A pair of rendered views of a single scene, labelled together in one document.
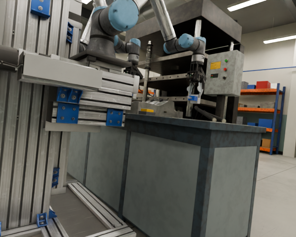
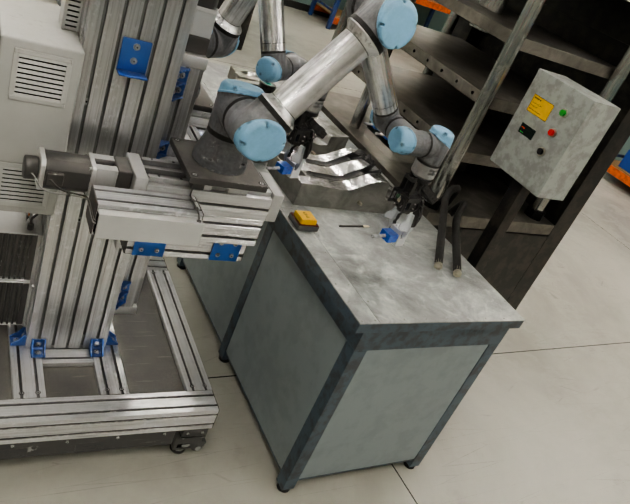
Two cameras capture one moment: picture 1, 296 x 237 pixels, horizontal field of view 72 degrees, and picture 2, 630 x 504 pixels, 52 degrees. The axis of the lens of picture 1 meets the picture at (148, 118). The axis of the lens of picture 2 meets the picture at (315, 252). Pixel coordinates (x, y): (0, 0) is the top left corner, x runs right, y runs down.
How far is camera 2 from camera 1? 1.17 m
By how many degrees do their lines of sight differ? 28
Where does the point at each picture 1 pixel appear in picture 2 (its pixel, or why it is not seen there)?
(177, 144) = (323, 311)
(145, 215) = (254, 375)
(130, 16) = (268, 147)
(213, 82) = (517, 147)
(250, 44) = not seen: outside the picture
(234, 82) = (554, 173)
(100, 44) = (220, 153)
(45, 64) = (123, 224)
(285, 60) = not seen: outside the picture
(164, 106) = (361, 192)
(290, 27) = not seen: outside the picture
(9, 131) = (66, 238)
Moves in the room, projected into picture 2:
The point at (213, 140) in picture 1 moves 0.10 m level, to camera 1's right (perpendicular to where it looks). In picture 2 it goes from (365, 342) to (395, 357)
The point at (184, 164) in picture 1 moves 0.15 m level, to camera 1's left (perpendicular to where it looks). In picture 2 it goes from (320, 347) to (278, 327)
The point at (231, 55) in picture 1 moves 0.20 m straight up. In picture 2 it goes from (579, 108) to (611, 55)
